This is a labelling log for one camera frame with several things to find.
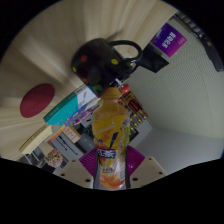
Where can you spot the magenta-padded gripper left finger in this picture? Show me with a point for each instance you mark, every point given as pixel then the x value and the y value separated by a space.
pixel 87 165

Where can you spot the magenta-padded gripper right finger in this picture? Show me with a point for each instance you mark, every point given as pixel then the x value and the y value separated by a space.
pixel 136 163

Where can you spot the orange drink bottle yellow label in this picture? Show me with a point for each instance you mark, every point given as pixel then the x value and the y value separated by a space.
pixel 110 133

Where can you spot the pink flowers in white pot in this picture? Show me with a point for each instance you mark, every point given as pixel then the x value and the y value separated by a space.
pixel 54 158

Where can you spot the orange upright carton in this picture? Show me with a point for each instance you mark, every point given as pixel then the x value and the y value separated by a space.
pixel 71 134

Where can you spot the orange red book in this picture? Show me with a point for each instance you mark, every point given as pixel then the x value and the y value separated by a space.
pixel 55 135

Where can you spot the blue magazine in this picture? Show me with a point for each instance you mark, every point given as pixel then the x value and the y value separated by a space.
pixel 78 116

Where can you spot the large yellow paper envelope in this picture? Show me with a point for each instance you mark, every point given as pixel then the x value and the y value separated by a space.
pixel 35 140

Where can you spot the teal book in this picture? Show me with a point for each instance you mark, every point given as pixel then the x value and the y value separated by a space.
pixel 63 110

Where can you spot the red ball stirrer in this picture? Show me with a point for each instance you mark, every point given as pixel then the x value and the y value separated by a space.
pixel 124 88

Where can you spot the flat round red coaster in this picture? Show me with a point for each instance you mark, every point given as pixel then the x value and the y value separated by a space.
pixel 37 100

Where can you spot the black mug with coloured dots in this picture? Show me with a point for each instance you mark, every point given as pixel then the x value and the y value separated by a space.
pixel 98 63

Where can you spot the black office chair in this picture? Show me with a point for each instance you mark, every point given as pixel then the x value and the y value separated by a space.
pixel 153 60

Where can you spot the purple sign board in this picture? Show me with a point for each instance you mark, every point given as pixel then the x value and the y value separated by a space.
pixel 170 40

